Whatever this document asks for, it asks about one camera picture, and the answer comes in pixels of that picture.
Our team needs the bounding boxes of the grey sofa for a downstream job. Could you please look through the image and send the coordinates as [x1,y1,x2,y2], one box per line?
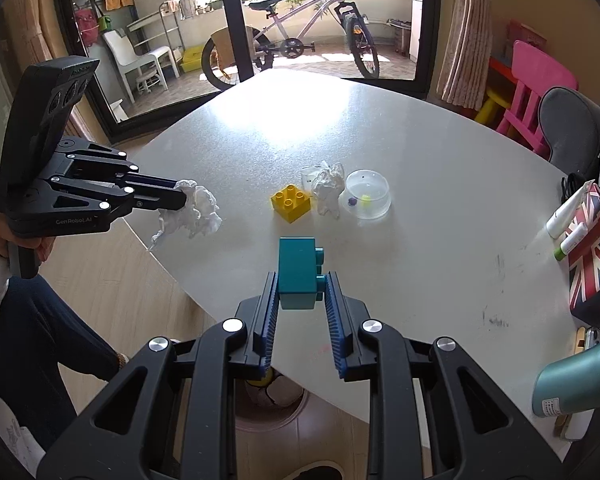
[537,86,600,196]

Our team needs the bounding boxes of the pink storage box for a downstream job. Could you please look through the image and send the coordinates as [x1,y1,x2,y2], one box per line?
[505,20,548,58]

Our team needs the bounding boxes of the red hanging bag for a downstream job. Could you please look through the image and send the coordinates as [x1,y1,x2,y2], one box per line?
[75,7,100,47]

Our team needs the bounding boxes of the white bicycle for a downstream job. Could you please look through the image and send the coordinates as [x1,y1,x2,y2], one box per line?
[201,0,381,92]

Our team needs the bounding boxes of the small white stool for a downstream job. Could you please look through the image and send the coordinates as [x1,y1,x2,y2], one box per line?
[135,70,163,95]

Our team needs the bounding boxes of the yellow plastic bin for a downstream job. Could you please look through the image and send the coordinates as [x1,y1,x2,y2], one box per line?
[179,46,205,72]

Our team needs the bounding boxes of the white tissue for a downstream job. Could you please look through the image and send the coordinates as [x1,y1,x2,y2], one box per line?
[149,178,223,252]
[311,160,346,219]

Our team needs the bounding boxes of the clear dome container with beads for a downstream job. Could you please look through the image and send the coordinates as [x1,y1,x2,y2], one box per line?
[345,169,392,221]

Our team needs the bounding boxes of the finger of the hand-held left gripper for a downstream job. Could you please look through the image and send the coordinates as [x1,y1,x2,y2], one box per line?
[42,137,181,192]
[25,181,188,220]

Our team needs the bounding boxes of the person's left leg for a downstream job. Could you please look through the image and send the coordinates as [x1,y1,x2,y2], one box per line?
[0,275,128,451]

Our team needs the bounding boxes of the yellow child stool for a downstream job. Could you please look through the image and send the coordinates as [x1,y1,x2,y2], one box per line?
[475,87,513,126]

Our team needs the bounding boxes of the person's black shoe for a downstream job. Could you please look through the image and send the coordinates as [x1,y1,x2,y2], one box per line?
[280,460,346,480]

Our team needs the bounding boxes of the pink child chair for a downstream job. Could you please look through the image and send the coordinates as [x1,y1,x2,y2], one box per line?
[495,40,579,157]

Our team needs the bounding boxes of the white metal rack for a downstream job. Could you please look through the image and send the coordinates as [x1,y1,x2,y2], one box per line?
[127,2,186,61]

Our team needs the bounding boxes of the flag print tissue box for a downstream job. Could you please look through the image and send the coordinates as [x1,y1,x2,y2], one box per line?
[567,183,600,328]

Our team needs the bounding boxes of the white printed cloth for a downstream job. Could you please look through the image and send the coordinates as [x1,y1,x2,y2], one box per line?
[0,385,46,476]

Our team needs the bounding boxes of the yellow toy block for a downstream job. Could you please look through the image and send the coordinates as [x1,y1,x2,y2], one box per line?
[271,185,313,223]

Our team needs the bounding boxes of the small white green-capped tube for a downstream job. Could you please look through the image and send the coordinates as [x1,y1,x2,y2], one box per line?
[554,221,591,262]

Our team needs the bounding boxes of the pink translucent trash bin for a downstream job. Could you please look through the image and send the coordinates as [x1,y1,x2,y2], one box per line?
[232,367,311,433]

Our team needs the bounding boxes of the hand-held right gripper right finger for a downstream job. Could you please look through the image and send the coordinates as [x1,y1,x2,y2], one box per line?
[324,271,563,480]

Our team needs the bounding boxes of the white plastic chair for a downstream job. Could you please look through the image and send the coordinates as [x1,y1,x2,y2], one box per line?
[102,30,181,105]

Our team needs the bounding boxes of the teal thermos bottle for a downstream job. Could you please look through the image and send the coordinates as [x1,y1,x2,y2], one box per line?
[531,331,600,418]

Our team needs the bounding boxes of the white cabinet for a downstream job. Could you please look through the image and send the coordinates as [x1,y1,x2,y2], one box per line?
[408,0,424,63]

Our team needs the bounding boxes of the beige patterned curtain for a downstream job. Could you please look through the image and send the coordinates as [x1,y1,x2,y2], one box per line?
[2,0,88,126]
[436,0,498,109]

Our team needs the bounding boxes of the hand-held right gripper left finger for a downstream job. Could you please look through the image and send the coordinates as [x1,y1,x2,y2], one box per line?
[36,271,281,480]

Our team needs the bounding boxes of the white cream tube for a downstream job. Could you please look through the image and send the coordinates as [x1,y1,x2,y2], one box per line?
[546,182,593,239]

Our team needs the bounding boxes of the small clear plastic cup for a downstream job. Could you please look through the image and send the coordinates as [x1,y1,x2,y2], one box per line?
[300,165,323,195]

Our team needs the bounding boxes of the black sliding door frame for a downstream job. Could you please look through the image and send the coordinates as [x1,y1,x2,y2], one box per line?
[50,0,443,143]

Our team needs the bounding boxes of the cardboard box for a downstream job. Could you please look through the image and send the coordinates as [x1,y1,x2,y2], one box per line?
[211,26,261,72]

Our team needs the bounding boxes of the black cable bundle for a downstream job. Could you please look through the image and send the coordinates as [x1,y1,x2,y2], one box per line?
[560,172,588,198]

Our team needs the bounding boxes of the red child table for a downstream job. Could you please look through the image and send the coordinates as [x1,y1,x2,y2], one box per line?
[487,57,516,96]

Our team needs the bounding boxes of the teal toy block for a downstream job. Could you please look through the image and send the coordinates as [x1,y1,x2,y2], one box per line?
[277,237,327,311]

